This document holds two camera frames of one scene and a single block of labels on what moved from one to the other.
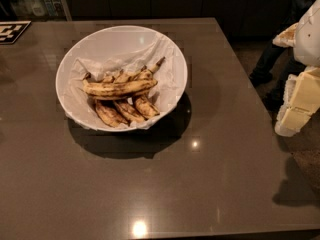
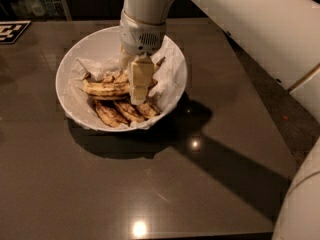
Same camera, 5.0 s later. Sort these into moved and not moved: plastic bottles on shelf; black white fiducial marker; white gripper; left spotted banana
Moved: white gripper
Not moved: plastic bottles on shelf; black white fiducial marker; left spotted banana
